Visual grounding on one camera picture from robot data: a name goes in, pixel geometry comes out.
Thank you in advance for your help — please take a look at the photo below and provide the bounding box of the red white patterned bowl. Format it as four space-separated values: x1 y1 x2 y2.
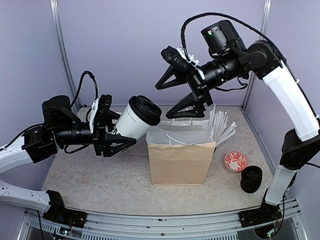
224 151 249 173

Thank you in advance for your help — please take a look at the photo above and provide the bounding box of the stack of black cup lids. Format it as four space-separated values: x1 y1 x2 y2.
240 165 263 194

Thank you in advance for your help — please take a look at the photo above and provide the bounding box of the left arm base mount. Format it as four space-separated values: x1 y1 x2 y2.
43 190 88 229

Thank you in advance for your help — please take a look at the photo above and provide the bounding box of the aluminium front frame rail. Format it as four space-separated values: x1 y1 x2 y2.
17 197 308 240

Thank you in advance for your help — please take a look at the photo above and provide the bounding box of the right aluminium corner post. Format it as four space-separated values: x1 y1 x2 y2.
241 0 272 111

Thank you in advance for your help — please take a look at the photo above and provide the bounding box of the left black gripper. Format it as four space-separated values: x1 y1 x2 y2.
53 109 136 157

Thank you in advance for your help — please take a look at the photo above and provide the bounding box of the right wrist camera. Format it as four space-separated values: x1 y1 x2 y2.
160 46 199 72

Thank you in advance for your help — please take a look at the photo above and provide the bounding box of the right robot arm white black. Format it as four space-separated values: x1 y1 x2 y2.
155 14 320 222

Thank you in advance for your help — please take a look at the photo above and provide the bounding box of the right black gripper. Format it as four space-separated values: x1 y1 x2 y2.
156 47 246 117

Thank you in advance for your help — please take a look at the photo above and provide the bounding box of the left aluminium corner post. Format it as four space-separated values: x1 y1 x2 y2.
50 0 77 98

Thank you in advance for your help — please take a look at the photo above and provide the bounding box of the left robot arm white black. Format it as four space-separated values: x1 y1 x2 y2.
0 70 137 223

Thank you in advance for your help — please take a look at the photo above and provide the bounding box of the aluminium corner post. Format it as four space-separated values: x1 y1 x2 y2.
50 0 77 98
241 0 272 111

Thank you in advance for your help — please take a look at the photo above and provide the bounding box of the brown paper bag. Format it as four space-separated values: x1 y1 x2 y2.
146 119 216 186

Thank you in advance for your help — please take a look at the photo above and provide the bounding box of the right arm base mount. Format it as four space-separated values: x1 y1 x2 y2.
238 200 282 228

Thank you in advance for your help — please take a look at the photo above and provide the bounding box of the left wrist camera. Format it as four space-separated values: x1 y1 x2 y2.
88 94 113 133

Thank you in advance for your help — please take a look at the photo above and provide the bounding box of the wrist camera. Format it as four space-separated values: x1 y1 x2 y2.
160 46 199 72
88 94 113 133

